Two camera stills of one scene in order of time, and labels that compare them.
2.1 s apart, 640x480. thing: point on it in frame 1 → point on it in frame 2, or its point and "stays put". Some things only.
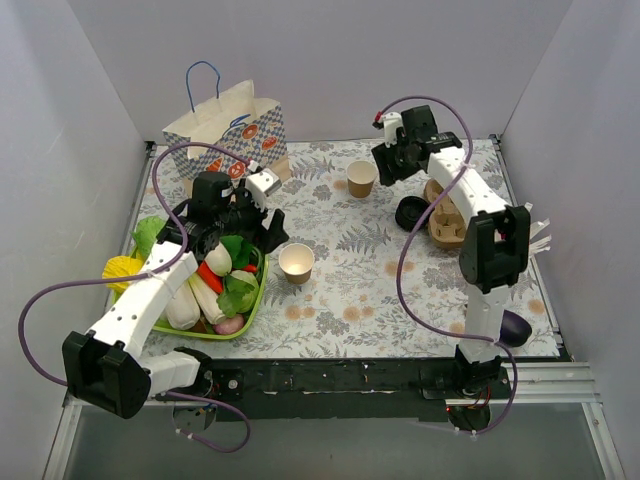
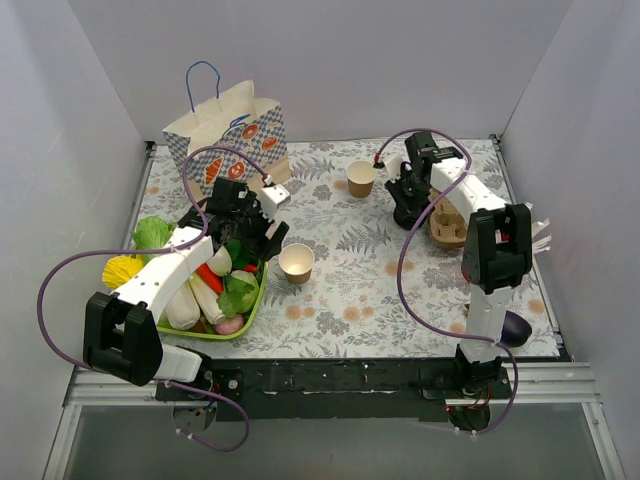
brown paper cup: x=361 y=175 stays put
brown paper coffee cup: x=296 y=260 stays put
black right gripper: x=392 y=157 → x=406 y=195
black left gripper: x=261 y=223 stays put
